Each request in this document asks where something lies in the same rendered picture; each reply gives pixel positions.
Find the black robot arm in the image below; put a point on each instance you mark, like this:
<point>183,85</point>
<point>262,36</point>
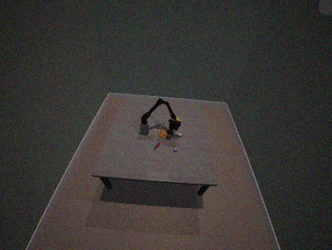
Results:
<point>172,122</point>

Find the round orange bead board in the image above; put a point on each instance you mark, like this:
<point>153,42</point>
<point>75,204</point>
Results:
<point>164,132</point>

